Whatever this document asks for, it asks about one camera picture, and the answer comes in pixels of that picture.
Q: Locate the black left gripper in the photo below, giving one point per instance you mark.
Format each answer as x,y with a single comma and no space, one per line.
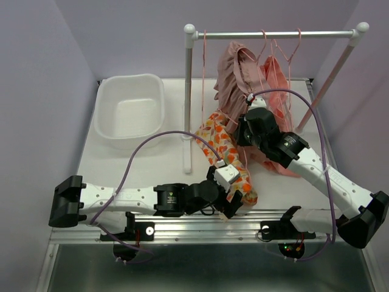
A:
222,191

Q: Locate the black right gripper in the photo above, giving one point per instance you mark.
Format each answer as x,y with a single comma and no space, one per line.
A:
242,123

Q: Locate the floral orange yellow skirt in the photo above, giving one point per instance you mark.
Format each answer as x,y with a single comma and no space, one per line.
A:
213,130

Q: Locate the dusty pink ruffled skirt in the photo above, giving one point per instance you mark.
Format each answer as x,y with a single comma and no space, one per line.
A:
231,99

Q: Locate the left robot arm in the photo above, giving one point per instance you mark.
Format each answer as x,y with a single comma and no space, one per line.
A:
76,202

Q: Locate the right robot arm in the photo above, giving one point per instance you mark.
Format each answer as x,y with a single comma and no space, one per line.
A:
355,213

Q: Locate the white clothes rack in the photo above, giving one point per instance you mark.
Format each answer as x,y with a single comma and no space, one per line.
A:
354,36

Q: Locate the white plastic basin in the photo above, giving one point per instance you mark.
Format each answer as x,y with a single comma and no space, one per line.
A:
129,109

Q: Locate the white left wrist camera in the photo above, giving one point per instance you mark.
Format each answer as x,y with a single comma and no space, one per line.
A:
226,175

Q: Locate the aluminium rail frame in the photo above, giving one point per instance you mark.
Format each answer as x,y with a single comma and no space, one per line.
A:
198,252

